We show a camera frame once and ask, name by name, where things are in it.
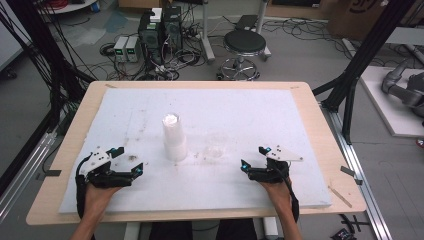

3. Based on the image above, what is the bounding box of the wooden stick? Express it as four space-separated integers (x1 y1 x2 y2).
327 185 353 209

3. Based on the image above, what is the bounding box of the person's left hand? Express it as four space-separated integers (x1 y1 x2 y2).
84 183 123 214

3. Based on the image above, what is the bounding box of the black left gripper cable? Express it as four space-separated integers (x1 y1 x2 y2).
75 152 94 220

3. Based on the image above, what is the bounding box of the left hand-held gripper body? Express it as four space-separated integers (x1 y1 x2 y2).
79 145 135 189

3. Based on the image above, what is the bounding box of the wooden table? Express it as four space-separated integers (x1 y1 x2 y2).
25 80 368 226

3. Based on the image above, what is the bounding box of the black frame post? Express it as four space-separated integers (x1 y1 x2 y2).
312 0 417 145
0 0 96 198

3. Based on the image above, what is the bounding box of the grey metal stand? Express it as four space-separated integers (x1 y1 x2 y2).
199 0 217 63
255 0 272 62

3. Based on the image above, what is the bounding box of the white box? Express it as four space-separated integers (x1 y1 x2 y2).
149 7 164 24

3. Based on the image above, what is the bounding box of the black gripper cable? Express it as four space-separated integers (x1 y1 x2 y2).
281 175 300 223
75 152 94 220

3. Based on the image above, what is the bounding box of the person's right hand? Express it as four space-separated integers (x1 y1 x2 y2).
261 178 294 211

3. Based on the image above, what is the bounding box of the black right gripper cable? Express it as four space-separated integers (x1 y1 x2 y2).
281 175 300 223

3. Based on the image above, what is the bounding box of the grey power supply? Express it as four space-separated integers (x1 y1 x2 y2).
113 35 130 63
125 35 142 63

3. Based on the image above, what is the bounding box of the clear plastic cup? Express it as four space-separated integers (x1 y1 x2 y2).
203 133 229 159

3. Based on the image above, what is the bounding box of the black round stool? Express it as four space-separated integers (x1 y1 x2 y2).
217 29 268 82

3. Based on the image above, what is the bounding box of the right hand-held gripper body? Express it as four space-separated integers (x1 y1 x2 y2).
249 144 304 184

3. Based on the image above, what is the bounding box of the white board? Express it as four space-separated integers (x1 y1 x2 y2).
359 65 424 138

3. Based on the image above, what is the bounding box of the aluminium rail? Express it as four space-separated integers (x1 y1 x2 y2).
320 102 394 240
0 130 58 222

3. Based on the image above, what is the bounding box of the cardboard box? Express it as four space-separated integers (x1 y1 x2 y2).
327 0 398 42

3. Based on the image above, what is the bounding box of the black computer tower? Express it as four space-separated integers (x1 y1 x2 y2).
162 5 183 52
137 9 165 65

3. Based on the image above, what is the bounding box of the white foam mat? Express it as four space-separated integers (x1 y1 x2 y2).
59 88 333 214

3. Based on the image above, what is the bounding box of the stack of translucent plastic cups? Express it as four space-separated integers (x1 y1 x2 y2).
161 113 188 163

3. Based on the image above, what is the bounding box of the round white table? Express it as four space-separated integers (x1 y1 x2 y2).
37 0 98 15

